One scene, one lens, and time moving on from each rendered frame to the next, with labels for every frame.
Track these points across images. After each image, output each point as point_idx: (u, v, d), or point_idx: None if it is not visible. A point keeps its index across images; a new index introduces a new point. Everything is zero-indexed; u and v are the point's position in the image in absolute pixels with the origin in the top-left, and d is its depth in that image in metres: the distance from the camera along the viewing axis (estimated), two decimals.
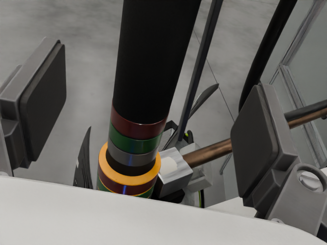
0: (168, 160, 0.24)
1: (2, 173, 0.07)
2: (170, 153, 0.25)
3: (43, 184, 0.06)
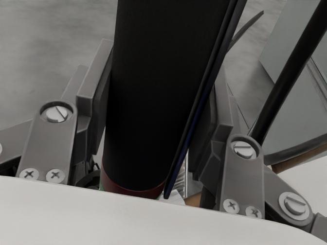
0: None
1: (61, 171, 0.07)
2: (171, 197, 0.22)
3: (43, 184, 0.06)
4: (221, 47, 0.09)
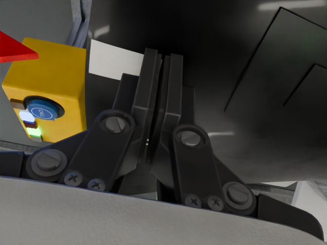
0: None
1: (102, 183, 0.07)
2: None
3: (43, 184, 0.06)
4: None
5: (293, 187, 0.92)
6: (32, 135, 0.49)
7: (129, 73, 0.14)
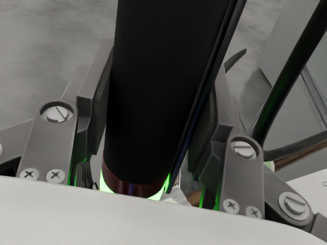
0: (170, 202, 0.21)
1: (61, 171, 0.07)
2: (172, 193, 0.22)
3: (43, 184, 0.06)
4: (225, 35, 0.09)
5: None
6: None
7: None
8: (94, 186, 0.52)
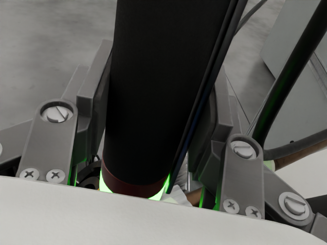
0: (171, 201, 0.21)
1: (61, 171, 0.07)
2: (172, 192, 0.22)
3: (43, 184, 0.06)
4: (227, 34, 0.09)
5: None
6: None
7: None
8: (95, 159, 0.47)
